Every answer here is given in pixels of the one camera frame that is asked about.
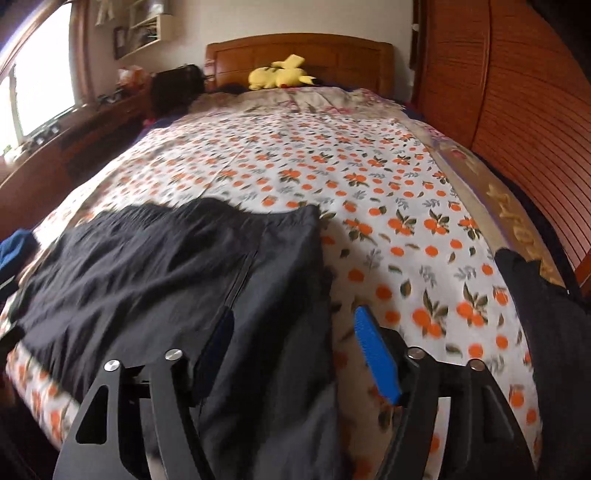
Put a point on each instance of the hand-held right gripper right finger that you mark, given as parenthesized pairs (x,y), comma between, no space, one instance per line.
(376,355)

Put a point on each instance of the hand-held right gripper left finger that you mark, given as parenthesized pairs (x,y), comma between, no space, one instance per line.
(217,341)

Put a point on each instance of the black jacket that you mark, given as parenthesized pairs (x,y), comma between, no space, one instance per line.
(138,277)

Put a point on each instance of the black garment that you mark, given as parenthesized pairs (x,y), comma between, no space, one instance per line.
(554,346)

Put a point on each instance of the bed with orange-print sheet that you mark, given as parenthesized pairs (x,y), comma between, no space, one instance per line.
(323,175)

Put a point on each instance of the brown patterned blanket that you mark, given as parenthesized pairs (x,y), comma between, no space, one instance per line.
(508,203)

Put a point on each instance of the blue garment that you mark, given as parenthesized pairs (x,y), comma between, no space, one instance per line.
(14,254)

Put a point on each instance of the wooden desk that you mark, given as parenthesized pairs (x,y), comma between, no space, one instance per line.
(46,175)

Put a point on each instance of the black backpack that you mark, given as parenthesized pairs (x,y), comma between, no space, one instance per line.
(178,87)

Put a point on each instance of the floral quilt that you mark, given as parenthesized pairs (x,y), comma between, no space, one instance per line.
(314,99)

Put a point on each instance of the black grey device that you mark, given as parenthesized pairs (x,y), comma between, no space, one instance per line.
(108,97)
(46,134)

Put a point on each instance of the yellow plush toy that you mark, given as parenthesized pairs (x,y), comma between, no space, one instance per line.
(268,76)

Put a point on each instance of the orange white plastic bag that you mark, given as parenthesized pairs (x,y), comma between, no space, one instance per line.
(134,76)

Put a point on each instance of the wooden headboard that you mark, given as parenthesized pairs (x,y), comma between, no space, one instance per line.
(332,60)

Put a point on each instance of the window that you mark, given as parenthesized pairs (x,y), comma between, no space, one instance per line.
(41,92)

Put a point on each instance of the wooden slatted wardrobe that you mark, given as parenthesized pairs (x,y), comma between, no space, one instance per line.
(531,92)

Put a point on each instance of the dark binders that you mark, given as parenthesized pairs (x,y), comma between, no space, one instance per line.
(121,41)

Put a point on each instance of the cream knotted cloth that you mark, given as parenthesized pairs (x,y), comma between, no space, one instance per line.
(104,9)

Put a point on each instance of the white wall shelf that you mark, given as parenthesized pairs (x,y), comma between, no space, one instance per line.
(164,25)

